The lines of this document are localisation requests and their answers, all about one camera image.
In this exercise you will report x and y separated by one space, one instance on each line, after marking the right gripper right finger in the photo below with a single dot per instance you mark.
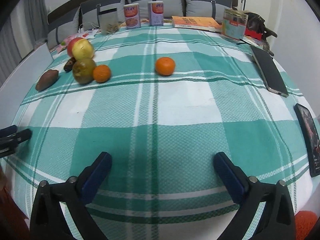
277 220

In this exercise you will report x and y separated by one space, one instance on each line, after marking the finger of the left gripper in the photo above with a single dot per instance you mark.
9 144
8 131

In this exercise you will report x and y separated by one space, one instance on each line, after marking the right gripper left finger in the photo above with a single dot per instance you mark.
47 220

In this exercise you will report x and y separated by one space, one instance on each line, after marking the purple sweet potato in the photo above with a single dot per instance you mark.
47 79

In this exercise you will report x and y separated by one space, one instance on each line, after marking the dark brown mangosteen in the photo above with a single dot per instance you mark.
69 64

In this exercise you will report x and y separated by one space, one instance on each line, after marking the green brown pear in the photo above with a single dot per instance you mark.
83 71

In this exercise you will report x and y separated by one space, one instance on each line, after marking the small orange tangerine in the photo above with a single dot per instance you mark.
101 73

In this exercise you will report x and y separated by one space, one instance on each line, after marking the yellow apple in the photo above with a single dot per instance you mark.
82 49

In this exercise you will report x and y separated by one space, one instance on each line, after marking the orange stool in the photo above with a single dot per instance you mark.
305 221

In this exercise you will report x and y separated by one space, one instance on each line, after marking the white board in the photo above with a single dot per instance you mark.
20 81

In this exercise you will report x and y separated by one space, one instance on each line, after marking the pink floral package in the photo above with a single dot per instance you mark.
89 34

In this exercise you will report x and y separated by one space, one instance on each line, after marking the red apple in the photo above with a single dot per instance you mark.
71 44

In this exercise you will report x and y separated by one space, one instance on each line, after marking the clear snack bag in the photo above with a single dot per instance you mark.
108 21

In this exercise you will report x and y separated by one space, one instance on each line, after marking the green white plaid tablecloth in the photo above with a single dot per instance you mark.
162 133

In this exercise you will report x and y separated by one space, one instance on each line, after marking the black bag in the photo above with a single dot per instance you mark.
257 29

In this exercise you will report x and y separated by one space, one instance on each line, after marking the colourful paper box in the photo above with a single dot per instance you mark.
234 24

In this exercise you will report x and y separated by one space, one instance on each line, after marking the orange book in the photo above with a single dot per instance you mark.
198 23

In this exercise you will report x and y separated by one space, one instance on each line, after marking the grey sofa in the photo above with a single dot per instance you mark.
140 2

